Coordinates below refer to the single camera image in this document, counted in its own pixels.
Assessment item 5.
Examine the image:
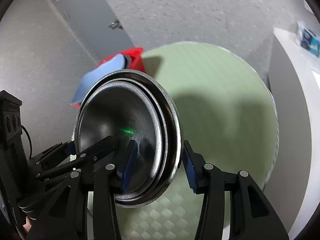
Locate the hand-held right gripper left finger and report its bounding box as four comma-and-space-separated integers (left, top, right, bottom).
25, 140, 139, 240

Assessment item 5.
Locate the patterned steel bowl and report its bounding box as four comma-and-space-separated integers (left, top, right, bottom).
76, 79, 165, 198

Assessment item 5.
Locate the white vanity counter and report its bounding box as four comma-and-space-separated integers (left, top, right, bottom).
267, 27, 320, 230

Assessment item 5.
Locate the red plastic basin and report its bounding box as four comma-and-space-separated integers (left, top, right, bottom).
96, 47, 145, 73

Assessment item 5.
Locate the grey door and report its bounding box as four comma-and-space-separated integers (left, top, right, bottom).
45, 0, 135, 65

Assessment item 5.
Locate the green table mat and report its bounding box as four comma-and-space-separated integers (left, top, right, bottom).
115, 41, 279, 240

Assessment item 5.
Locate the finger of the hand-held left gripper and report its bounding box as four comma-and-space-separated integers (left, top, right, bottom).
35, 135, 120, 180
29, 141, 75, 167

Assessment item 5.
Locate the blue tissue pack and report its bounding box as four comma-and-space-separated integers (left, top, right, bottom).
296, 21, 320, 57

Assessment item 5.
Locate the large steel bowl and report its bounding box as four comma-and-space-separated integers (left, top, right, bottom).
74, 69, 185, 208

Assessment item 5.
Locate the blue plate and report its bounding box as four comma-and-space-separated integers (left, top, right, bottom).
69, 54, 127, 108

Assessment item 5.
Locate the metal door handle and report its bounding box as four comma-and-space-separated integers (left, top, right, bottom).
108, 19, 123, 30

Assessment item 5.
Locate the black cable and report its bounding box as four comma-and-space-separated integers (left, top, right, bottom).
20, 124, 33, 158

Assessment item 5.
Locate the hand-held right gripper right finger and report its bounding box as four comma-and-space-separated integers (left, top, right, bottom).
182, 140, 290, 240

